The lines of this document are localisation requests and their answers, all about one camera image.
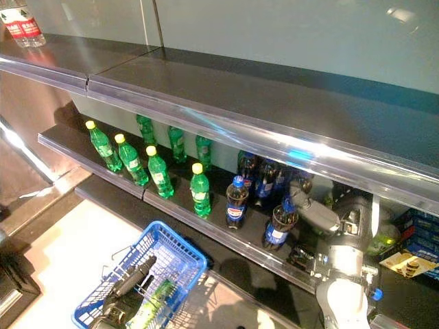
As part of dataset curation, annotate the blue plastic shopping basket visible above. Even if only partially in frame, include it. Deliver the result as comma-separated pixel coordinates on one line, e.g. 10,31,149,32
71,220,209,329

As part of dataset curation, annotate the yellow biscuit box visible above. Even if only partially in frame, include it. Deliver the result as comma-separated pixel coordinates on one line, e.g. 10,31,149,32
379,251,439,279

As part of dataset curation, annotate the chrome floor plinth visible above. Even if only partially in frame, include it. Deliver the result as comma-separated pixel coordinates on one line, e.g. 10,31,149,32
0,167,93,237

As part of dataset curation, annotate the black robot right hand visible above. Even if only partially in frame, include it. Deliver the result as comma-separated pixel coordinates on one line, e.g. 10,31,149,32
289,180,381,249

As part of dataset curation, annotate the black shelf board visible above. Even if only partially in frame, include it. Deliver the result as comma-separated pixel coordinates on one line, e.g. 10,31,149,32
88,46,439,162
38,119,152,198
0,32,162,78
143,160,439,329

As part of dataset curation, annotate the clear plastic price rail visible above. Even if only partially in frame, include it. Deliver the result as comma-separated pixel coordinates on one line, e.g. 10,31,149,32
37,133,147,201
86,74,439,215
0,56,91,99
142,188,392,329

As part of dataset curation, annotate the green Sprite bottle yellow cap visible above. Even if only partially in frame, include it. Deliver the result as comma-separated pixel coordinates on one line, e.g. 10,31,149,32
114,133,150,187
85,120,123,173
189,162,213,219
195,134,213,171
145,145,175,199
167,125,188,165

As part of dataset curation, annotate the black base shelf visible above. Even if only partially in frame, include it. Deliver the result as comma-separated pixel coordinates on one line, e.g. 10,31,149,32
74,174,309,329

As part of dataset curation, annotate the slotted shelf upright post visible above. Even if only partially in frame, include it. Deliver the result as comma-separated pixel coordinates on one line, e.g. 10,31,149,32
152,0,165,49

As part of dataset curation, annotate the blue biscuit box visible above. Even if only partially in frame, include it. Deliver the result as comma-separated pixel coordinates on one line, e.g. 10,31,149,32
394,207,439,280

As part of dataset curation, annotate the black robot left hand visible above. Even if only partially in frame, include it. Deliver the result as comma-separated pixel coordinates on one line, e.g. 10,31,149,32
102,254,158,319

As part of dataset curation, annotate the black glossy cabinet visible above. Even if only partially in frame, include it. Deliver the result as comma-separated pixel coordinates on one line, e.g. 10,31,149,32
0,229,42,329

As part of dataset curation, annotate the water bottle red label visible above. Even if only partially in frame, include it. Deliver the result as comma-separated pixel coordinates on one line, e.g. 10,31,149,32
0,6,27,47
19,6,47,48

